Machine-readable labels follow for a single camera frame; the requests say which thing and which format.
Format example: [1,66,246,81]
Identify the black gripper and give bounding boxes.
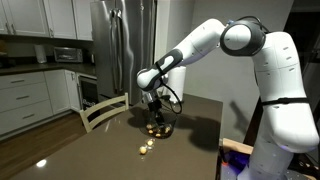
[148,99,167,128]

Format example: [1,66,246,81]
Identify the white paper towel roll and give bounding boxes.
[34,44,48,64]
[167,65,187,104]

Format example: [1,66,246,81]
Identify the light wooden dining chair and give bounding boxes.
[79,92,130,134]

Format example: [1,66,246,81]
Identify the black undercounter wine cooler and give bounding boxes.
[77,73,100,111]

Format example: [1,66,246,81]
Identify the tan wooden board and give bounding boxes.
[221,137,255,155]

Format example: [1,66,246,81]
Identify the stainless steel refrigerator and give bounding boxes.
[89,0,158,106]

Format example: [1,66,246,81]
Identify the dark tripod stand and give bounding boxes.
[243,96,266,147]

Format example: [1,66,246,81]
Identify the dark kitchen countertop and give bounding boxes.
[0,62,97,77]

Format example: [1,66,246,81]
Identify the white lower kitchen cabinets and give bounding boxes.
[0,69,83,137]

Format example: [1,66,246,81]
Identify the white kitchen cabinets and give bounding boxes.
[0,69,83,137]
[0,0,94,42]

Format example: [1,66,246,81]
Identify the white perforated mounting plate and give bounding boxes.
[286,167,320,180]

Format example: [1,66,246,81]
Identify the white upper kitchen cabinets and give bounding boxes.
[0,0,94,42]

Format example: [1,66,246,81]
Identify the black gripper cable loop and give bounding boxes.
[159,81,184,115]

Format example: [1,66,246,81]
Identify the black cable strap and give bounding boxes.
[260,97,310,108]

